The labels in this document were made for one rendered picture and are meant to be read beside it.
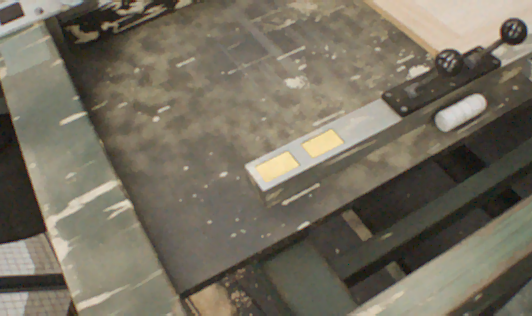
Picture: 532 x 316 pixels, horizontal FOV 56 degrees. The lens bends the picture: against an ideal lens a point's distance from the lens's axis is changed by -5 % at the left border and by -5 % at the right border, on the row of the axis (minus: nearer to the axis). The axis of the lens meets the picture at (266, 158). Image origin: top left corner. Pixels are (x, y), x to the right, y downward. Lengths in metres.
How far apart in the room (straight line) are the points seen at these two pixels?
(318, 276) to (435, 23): 0.49
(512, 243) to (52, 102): 0.62
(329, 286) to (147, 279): 0.24
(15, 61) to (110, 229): 0.38
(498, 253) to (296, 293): 0.24
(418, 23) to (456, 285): 0.50
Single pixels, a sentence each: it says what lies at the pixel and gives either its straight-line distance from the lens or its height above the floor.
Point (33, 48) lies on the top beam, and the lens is 0.89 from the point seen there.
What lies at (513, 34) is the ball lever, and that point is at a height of 1.42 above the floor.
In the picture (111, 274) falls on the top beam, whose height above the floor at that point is 1.83.
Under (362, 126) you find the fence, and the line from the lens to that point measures 0.73.
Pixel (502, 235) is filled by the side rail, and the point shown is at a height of 1.49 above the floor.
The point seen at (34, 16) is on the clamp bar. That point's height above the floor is 1.81.
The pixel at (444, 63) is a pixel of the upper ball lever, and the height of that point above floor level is 1.52.
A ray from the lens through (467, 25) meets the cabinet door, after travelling 0.97.
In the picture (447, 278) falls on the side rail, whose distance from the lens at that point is 0.60.
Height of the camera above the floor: 2.10
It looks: 44 degrees down
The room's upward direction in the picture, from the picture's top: 84 degrees counter-clockwise
